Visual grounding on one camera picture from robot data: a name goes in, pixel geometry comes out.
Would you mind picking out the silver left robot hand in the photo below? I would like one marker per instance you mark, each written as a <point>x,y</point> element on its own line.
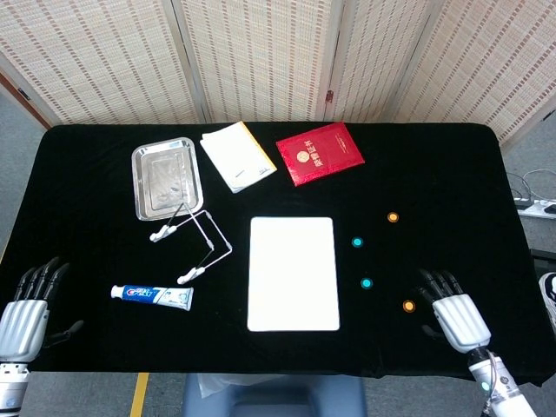
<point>24,321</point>

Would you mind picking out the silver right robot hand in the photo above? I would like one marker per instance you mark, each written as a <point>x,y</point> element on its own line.
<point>460,321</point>

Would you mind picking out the orange disc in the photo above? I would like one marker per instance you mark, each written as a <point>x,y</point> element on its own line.
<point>408,306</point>
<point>392,217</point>

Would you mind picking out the teal disc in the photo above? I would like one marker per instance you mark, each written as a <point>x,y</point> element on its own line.
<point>356,242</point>
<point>366,283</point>

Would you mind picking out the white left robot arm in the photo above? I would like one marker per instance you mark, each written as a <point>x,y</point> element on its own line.
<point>11,386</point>

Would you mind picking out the blue gray robot base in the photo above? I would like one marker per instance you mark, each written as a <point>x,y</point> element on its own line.
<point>273,397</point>

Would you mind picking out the white rectangular board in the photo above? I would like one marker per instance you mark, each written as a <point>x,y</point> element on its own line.
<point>293,273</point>

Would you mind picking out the white sneaker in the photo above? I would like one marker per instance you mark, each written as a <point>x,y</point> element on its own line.
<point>549,295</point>

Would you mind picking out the blue white toothpaste tube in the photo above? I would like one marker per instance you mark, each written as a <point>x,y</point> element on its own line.
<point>143,294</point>

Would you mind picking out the white power strip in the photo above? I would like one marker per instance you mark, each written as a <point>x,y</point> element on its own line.
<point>538,209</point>

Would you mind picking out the yellow floor tape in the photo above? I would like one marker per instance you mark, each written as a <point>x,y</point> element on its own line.
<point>139,395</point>

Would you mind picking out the black tablecloth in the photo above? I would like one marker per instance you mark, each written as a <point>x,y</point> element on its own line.
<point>87,195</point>

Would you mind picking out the stainless steel tray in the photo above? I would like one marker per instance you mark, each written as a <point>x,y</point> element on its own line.
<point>167,178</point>

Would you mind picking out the red certificate book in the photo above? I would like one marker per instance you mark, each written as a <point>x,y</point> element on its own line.
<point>319,154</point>

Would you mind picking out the dark screen hinge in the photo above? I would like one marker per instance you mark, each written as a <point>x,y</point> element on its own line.
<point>329,95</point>
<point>24,93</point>

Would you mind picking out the woven folding screen panel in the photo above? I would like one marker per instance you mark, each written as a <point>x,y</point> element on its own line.
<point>87,56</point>
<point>260,56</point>
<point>491,56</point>
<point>373,56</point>

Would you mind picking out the white booklet yellow spine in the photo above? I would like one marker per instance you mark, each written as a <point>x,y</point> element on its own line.
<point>236,156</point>

